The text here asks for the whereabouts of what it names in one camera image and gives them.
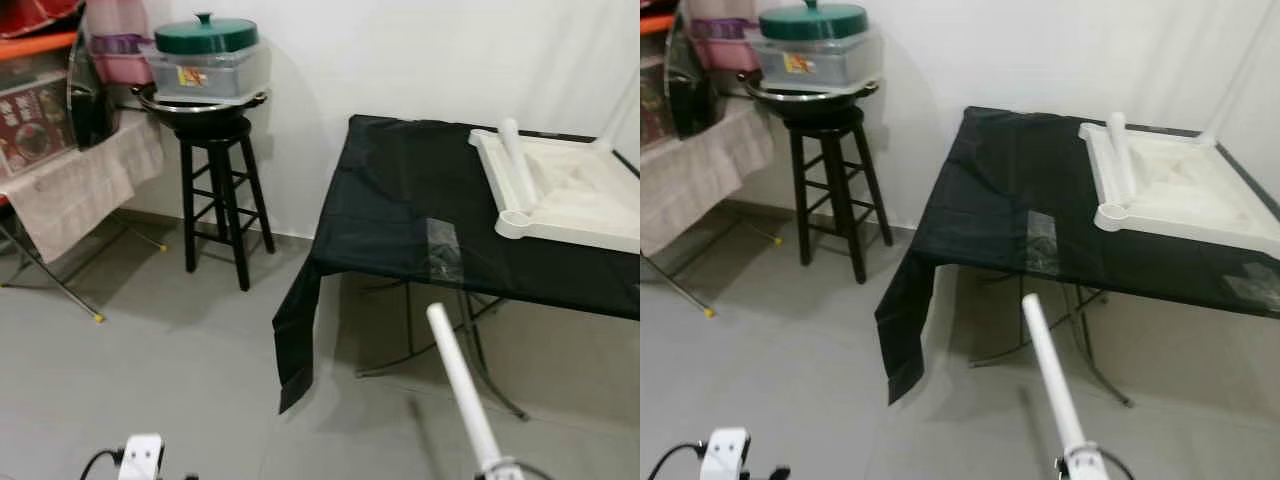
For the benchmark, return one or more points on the white plastic children table top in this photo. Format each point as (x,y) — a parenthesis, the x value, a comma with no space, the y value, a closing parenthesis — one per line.
(1190,185)
(580,190)

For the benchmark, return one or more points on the table with beige cloth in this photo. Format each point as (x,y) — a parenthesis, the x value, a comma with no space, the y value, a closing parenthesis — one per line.
(80,190)
(700,170)

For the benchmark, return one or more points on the box with orange lid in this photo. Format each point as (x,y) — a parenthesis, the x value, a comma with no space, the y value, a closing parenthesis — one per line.
(30,120)
(655,110)

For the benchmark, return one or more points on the black bag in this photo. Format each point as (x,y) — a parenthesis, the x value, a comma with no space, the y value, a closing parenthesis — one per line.
(690,90)
(95,100)

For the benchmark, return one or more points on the clear plastic wrap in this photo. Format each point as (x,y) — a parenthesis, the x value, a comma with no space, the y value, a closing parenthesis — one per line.
(445,250)
(1042,245)

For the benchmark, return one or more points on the pink plastic basket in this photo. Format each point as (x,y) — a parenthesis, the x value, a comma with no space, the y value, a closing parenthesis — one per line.
(725,50)
(120,65)

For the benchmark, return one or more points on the black stool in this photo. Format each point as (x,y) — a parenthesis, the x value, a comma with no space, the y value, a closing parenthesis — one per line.
(825,125)
(215,135)

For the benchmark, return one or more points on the black tablecloth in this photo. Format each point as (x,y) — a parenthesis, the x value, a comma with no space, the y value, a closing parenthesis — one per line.
(400,200)
(1000,190)

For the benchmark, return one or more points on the red translucent container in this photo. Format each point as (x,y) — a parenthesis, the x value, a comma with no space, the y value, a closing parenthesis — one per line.
(115,15)
(715,8)

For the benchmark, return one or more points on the clear container with green lid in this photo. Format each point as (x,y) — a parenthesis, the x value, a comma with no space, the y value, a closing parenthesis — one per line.
(205,75)
(815,65)

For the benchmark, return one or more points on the clear tape patch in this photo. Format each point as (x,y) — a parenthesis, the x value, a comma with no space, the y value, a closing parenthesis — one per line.
(1255,287)

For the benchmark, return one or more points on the red round lid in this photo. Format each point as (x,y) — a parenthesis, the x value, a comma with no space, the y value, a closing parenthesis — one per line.
(35,15)

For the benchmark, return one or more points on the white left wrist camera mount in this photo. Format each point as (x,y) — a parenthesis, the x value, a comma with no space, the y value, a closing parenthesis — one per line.
(725,455)
(142,458)

